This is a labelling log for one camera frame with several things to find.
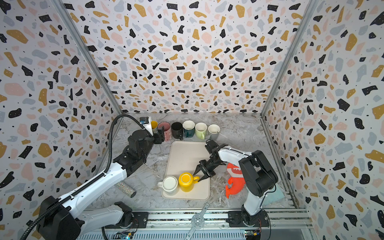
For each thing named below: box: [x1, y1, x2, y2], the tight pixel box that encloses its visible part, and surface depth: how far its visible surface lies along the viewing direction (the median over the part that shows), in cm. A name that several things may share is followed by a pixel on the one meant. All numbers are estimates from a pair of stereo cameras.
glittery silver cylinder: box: [115, 181, 137, 198], surface depth 81 cm
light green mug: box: [195, 122, 208, 140], surface depth 102 cm
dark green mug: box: [182, 120, 196, 138], surface depth 103 cm
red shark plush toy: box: [225, 162, 246, 199], surface depth 84 cm
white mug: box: [157, 175, 178, 195], surface depth 80 cm
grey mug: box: [208, 124, 221, 141], surface depth 102 cm
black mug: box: [171, 122, 184, 141], surface depth 105 cm
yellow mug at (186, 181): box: [178, 172, 200, 193], surface depth 81 cm
